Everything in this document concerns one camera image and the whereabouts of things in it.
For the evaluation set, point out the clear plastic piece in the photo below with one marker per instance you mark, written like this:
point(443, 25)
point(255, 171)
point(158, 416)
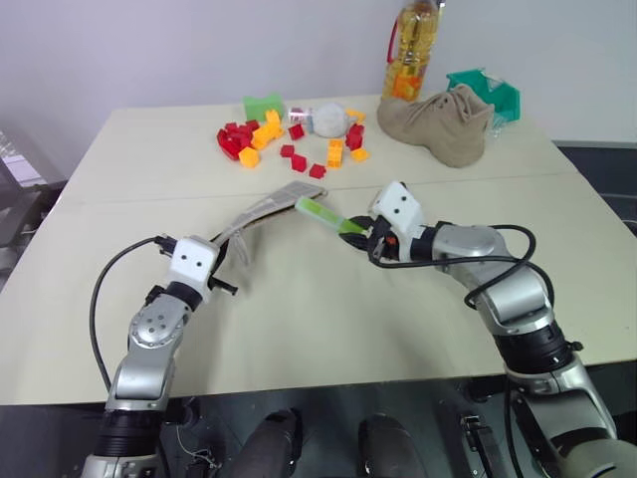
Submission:
point(499, 125)

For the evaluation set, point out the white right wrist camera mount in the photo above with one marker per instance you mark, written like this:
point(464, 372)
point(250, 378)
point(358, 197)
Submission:
point(400, 206)

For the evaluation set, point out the tan suede boot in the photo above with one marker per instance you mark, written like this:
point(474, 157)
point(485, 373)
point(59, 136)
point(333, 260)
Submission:
point(438, 127)

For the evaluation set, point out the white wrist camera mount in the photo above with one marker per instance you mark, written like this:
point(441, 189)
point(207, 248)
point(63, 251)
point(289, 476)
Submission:
point(400, 206)
point(191, 264)

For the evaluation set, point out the green foam block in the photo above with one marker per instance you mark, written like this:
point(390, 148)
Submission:
point(259, 105)

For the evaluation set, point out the red translucent block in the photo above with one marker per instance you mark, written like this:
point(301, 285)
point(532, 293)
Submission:
point(229, 148)

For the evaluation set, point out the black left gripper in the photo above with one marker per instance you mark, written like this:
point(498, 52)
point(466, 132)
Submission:
point(222, 285)

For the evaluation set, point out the red building block stack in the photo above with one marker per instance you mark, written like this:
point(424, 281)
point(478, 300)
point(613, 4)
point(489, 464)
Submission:
point(355, 136)

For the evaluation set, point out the grey fuzzy ball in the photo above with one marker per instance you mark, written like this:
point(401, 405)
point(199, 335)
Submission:
point(329, 120)

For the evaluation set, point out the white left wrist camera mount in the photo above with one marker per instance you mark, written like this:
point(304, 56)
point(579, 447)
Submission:
point(191, 264)

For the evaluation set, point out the orange building block stack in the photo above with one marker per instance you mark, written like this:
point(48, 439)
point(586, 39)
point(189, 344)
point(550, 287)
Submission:
point(334, 154)

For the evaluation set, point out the dark metal rack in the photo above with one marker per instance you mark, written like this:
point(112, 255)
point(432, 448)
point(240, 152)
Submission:
point(20, 199)

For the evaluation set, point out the green plastic basket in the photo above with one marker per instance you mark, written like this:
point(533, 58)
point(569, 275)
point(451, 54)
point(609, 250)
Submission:
point(502, 97)

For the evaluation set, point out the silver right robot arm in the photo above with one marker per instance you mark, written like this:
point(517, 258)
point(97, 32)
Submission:
point(478, 244)

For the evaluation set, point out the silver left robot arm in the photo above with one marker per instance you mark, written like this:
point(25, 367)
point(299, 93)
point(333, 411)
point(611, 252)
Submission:
point(149, 328)

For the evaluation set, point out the small clear jar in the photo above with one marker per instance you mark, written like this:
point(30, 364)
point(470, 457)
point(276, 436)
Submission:
point(298, 116)

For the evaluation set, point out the dark rounded shape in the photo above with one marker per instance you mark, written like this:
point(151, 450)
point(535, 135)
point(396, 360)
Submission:
point(273, 443)
point(389, 445)

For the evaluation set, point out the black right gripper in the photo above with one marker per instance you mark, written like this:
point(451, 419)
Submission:
point(385, 246)

